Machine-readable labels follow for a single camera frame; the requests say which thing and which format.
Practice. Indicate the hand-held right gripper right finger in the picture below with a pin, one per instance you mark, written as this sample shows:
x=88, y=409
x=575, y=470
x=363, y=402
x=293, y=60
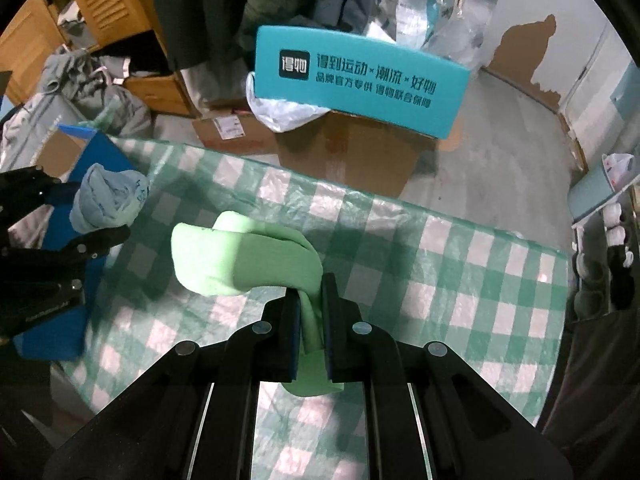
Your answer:
x=329, y=340

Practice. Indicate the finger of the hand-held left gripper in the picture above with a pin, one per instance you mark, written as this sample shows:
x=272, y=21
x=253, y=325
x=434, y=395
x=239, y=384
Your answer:
x=100, y=241
x=30, y=187

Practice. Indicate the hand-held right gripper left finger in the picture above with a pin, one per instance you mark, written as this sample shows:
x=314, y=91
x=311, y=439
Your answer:
x=295, y=340

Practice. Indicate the cardboard box with blue flaps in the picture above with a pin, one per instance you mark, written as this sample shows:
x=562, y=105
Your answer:
x=50, y=345

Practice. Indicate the blue grey sock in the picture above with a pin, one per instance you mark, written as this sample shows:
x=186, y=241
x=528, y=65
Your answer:
x=105, y=195

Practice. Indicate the light green sock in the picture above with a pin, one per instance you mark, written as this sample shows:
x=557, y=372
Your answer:
x=240, y=260

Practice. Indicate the grey garment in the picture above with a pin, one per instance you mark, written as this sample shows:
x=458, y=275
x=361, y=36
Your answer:
x=85, y=85

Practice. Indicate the green white checked tablecloth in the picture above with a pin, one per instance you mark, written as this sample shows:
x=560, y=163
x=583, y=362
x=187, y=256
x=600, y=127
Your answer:
x=450, y=285

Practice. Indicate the flat cardboard box with label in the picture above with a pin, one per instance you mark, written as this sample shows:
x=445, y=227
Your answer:
x=220, y=135

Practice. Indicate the white cloth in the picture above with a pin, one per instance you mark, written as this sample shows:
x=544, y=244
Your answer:
x=195, y=82

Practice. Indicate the large brown cardboard box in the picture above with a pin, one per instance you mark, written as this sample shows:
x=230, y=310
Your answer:
x=360, y=150

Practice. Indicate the wooden louvred cabinet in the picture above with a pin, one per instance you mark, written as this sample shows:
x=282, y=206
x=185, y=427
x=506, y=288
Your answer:
x=100, y=0

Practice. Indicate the white plastic bag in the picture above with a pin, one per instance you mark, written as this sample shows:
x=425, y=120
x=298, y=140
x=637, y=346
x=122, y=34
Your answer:
x=280, y=110

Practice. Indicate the teal printed box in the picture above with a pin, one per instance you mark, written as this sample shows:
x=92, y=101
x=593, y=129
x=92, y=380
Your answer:
x=350, y=107

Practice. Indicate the black jacket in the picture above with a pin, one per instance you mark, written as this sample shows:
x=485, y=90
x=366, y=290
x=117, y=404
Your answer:
x=200, y=20

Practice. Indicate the grey shoe rack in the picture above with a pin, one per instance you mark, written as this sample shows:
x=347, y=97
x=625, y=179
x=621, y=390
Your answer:
x=615, y=280

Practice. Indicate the light blue bin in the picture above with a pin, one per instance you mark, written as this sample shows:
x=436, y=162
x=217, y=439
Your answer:
x=590, y=200

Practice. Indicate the group of shoes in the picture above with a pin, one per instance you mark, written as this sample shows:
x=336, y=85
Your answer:
x=612, y=235

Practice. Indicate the clear plastic bag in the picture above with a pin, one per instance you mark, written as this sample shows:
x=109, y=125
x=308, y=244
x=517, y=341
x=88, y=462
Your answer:
x=460, y=40

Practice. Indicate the small white printed bag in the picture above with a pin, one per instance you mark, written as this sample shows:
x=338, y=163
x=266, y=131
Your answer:
x=617, y=170

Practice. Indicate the white door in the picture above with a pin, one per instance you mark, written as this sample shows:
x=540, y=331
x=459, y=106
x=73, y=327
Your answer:
x=590, y=85

